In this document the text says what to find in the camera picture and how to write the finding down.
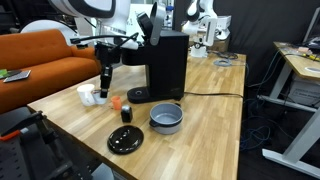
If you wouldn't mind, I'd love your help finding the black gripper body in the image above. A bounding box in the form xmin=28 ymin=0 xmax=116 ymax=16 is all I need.
xmin=94 ymin=42 xmax=122 ymax=68

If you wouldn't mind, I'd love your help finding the small patterned cup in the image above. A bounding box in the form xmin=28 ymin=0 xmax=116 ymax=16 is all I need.
xmin=92 ymin=89 xmax=109 ymax=106

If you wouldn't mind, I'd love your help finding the small orange cup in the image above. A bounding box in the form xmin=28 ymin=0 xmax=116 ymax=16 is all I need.
xmin=110 ymin=95 xmax=122 ymax=111

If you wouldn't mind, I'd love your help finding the black round pot lid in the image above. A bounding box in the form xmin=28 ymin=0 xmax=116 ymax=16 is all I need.
xmin=107 ymin=124 xmax=145 ymax=155

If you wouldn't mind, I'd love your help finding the grey cooking pot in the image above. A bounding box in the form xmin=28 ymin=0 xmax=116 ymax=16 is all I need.
xmin=148 ymin=102 xmax=185 ymax=136

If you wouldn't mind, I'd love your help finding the white mug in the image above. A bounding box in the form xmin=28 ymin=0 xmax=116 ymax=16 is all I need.
xmin=76 ymin=83 xmax=98 ymax=107

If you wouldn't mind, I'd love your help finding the small black box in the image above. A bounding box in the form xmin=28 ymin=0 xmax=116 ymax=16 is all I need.
xmin=120 ymin=104 xmax=133 ymax=123

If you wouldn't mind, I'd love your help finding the black coffee machine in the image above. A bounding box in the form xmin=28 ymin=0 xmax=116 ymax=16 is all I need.
xmin=118 ymin=2 xmax=190 ymax=104

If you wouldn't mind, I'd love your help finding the orange sofa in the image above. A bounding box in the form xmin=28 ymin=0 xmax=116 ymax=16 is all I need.
xmin=0 ymin=29 xmax=102 ymax=115

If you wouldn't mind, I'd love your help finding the white round panel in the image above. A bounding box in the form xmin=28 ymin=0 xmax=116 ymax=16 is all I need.
xmin=20 ymin=19 xmax=83 ymax=47

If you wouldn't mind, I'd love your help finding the grey tablet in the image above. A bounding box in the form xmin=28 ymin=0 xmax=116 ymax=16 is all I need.
xmin=3 ymin=70 xmax=32 ymax=84

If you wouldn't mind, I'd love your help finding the grey tape roll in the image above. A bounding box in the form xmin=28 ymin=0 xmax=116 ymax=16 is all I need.
xmin=213 ymin=58 xmax=233 ymax=67

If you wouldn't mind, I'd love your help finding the large cardboard box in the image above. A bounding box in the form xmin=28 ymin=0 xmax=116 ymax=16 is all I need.
xmin=208 ymin=39 xmax=231 ymax=53

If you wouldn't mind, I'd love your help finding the wooden desk with white legs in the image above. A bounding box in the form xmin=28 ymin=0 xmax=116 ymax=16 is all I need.
xmin=256 ymin=41 xmax=320 ymax=179

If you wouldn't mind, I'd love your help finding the white box under desk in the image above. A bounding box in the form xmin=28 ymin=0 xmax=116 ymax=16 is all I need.
xmin=287 ymin=75 xmax=320 ymax=108

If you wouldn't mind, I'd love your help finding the black monitor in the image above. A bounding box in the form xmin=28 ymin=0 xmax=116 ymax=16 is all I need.
xmin=301 ymin=6 xmax=320 ymax=51

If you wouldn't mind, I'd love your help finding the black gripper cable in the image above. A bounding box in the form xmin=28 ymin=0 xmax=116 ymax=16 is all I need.
xmin=87 ymin=32 xmax=140 ymax=52

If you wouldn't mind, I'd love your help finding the black coffee machine power cable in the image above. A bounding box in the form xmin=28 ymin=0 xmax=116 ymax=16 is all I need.
xmin=183 ymin=91 xmax=245 ymax=99

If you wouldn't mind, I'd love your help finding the black metal cart frame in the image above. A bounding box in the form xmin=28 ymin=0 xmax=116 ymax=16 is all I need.
xmin=0 ymin=106 xmax=101 ymax=180

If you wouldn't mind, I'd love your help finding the orange clamp handle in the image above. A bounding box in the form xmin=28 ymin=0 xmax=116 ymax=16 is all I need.
xmin=0 ymin=129 xmax=22 ymax=143

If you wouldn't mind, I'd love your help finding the black cable bundle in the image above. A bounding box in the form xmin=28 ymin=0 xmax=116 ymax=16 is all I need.
xmin=207 ymin=49 xmax=240 ymax=61

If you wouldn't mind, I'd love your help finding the blue cable bundle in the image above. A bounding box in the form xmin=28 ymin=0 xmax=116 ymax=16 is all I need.
xmin=239 ymin=96 xmax=273 ymax=152

